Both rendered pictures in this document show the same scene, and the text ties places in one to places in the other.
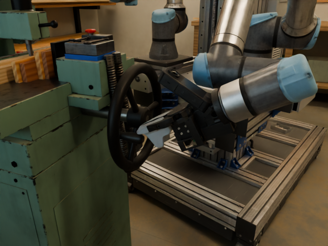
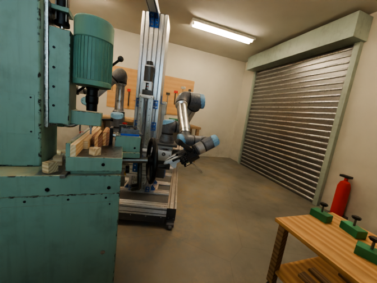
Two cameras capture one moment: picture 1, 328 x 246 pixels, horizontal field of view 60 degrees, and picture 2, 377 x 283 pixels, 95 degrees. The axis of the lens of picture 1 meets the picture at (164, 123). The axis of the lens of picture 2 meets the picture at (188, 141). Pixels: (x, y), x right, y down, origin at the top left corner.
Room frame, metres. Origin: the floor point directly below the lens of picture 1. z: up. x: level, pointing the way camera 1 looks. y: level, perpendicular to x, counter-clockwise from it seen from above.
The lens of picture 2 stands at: (-0.20, 0.63, 1.13)
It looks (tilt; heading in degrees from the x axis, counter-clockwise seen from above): 9 degrees down; 316
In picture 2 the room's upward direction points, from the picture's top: 8 degrees clockwise
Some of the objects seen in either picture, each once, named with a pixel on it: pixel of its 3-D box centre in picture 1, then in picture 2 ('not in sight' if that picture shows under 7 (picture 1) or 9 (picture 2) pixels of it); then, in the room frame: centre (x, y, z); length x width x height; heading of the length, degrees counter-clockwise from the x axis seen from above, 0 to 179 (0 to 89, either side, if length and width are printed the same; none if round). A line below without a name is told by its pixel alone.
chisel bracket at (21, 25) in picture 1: (21, 27); (87, 119); (0.84, 0.40, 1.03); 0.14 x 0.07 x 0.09; 68
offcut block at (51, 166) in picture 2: not in sight; (50, 166); (0.72, 0.56, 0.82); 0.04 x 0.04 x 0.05; 31
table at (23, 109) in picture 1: (71, 84); (111, 148); (0.81, 0.27, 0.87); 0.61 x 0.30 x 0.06; 158
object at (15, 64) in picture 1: (45, 63); (99, 138); (0.83, 0.34, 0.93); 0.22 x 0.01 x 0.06; 158
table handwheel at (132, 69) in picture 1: (114, 113); (138, 160); (0.73, 0.14, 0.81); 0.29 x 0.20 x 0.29; 158
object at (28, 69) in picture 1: (56, 63); (102, 138); (0.84, 0.32, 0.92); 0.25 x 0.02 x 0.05; 158
